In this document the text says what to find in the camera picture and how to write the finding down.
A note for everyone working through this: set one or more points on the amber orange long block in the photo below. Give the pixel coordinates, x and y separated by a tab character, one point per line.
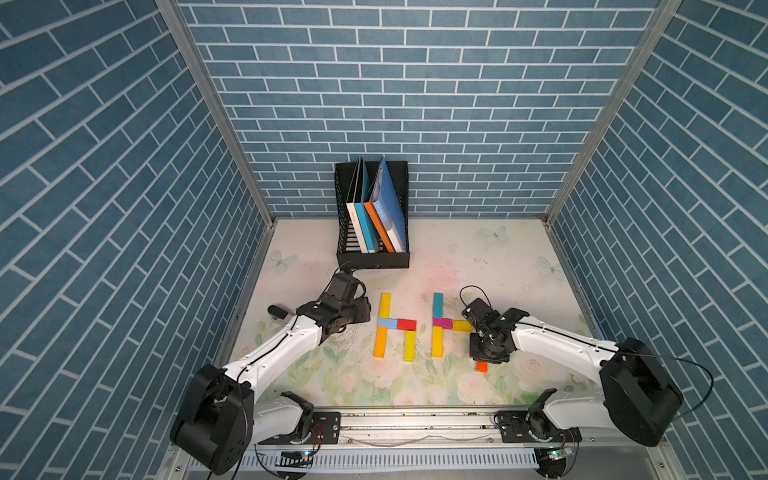
380	342

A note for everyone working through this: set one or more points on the magenta block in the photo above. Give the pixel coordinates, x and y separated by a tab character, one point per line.
443	323

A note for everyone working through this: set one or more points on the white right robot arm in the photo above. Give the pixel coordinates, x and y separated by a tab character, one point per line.
635	395

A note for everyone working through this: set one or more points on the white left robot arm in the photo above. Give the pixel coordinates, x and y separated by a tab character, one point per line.
220	415

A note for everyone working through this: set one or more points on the lime yellow block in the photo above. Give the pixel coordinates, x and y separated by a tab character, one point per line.
409	346

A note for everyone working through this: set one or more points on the red small block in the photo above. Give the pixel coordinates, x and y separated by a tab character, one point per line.
406	325

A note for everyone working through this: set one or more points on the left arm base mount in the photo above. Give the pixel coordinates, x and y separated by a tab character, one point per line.
322	427

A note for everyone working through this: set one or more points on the yellow slanted block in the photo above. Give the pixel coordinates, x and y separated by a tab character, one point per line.
437	342

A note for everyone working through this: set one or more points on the black white stapler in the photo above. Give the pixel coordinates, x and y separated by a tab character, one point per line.
277	313

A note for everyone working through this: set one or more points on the yellow long block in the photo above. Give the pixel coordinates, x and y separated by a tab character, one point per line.
384	306

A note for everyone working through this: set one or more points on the teal block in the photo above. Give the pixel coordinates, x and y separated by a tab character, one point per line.
437	305

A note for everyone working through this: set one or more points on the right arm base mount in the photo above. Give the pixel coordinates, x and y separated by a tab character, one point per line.
517	426

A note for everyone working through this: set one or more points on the small yellow block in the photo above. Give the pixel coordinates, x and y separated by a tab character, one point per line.
461	326

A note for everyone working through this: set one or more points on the orange book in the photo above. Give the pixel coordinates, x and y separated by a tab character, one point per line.
372	213

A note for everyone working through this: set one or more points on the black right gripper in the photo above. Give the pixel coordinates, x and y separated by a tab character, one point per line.
475	355

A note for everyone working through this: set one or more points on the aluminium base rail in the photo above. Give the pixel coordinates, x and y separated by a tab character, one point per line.
443	427

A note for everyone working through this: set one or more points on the blue folder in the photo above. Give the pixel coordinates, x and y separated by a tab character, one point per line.
385	202

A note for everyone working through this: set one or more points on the light blue small block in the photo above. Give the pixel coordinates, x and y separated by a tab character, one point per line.
388	323

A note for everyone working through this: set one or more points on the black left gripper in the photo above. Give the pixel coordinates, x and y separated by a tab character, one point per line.
364	310

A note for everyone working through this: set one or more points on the teal book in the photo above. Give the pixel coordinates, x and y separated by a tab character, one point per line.
367	229

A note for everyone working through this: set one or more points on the black mesh file holder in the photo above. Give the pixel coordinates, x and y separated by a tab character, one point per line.
348	252

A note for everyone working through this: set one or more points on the white book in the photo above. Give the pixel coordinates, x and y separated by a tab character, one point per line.
351	207

